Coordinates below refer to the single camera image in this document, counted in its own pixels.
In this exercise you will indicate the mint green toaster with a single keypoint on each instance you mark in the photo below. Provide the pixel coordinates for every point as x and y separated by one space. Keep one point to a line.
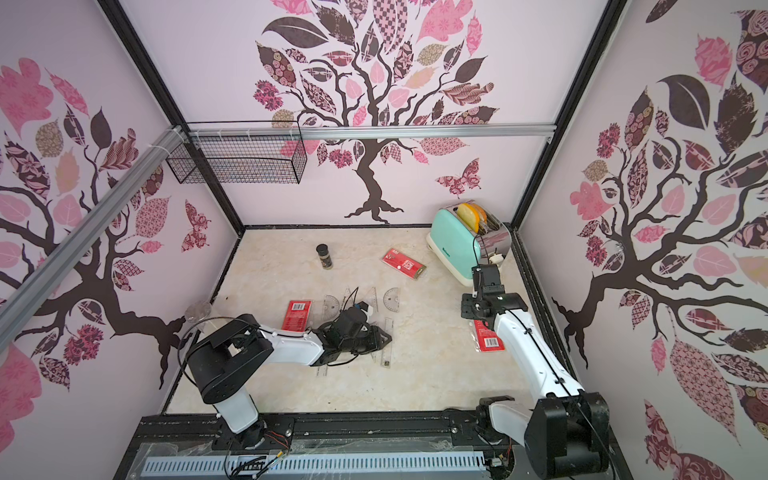
459 249

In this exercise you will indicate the white slotted cable duct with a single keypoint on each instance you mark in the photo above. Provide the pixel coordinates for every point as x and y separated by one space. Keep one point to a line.
311 465

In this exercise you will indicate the black lid spice jar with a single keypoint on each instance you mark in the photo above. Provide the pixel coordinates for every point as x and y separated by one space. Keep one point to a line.
324 256

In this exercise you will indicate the aluminium rail left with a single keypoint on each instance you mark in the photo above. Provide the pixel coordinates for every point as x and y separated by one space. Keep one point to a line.
27 299

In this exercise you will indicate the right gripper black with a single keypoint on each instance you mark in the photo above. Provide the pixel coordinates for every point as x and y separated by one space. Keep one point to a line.
489 286

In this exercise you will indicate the yellow toast slice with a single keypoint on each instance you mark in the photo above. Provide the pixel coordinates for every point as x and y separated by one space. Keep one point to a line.
474 217

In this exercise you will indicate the aluminium rail back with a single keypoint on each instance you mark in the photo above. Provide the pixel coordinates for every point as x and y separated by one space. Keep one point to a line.
382 132

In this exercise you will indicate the clear plastic cup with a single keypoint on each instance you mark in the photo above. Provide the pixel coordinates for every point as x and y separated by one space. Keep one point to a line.
197 313

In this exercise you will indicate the red ruler set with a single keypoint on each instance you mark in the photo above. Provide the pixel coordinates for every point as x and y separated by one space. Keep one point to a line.
296 318
486 340
403 263

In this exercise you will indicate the black wire basket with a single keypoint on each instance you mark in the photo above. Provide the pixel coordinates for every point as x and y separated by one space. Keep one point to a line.
242 155

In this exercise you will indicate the clear protractor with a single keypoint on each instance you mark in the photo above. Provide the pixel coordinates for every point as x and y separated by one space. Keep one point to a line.
331 306
391 299

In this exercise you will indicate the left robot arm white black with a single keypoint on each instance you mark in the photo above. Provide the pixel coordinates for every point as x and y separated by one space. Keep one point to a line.
221 363

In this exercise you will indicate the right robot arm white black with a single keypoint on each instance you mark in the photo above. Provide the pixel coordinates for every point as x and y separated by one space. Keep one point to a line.
566 434

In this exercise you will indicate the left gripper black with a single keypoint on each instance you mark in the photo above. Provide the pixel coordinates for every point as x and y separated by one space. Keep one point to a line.
375 342

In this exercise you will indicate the aluminium rail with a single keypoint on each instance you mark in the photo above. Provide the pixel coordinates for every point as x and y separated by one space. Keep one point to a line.
27 299
382 132

